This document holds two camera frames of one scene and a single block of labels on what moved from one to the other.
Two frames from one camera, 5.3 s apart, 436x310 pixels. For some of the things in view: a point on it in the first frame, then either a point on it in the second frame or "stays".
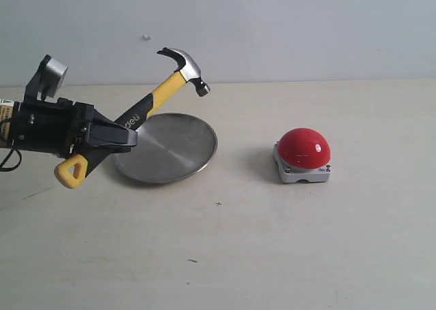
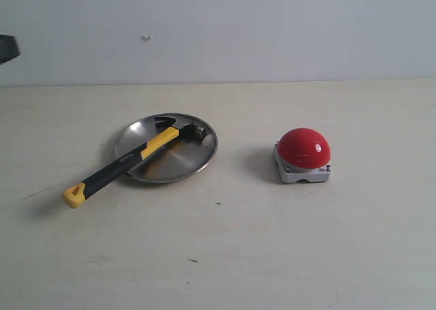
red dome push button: x=302 y=154 stays
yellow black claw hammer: x=73 y=171 → x=77 y=193
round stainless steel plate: x=170 y=147 stays
